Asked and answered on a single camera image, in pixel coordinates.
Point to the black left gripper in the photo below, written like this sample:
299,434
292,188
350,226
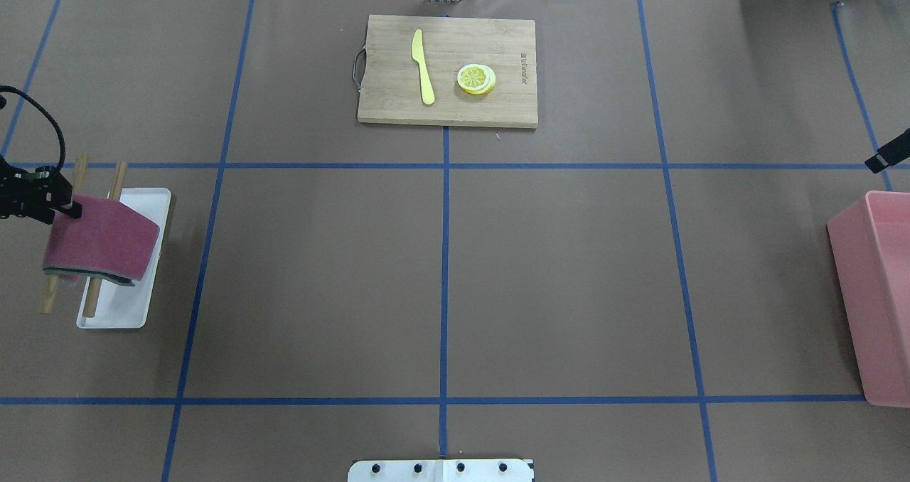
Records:
30,192

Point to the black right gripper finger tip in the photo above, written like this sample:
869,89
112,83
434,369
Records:
890,154

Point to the magenta microfiber cloth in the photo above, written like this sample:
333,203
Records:
109,241

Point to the wooden rack rod outer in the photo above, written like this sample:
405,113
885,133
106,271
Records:
52,280

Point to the wooden rack rod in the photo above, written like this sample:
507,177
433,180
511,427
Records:
94,284
52,280

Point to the wooden rack rod inner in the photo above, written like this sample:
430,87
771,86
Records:
94,284

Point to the pink plastic bin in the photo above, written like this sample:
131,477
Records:
870,246

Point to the white rectangular tray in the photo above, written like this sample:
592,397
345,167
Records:
127,307

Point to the bamboo cutting board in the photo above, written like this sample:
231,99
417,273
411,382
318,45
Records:
390,88

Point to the yellow plastic knife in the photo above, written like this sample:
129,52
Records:
426,89

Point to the yellow lemon slice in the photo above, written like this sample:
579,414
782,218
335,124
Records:
476,79

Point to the metal cutting board handle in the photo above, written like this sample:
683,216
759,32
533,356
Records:
359,68

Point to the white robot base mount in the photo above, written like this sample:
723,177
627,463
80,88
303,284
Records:
442,470

